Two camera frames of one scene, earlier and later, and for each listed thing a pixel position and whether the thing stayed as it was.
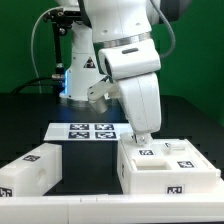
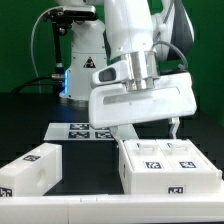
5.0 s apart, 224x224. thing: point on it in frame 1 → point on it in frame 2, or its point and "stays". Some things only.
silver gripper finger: (141, 138) → (176, 122)
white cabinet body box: (171, 166) stays
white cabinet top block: (34, 173) stays
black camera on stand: (64, 19) stays
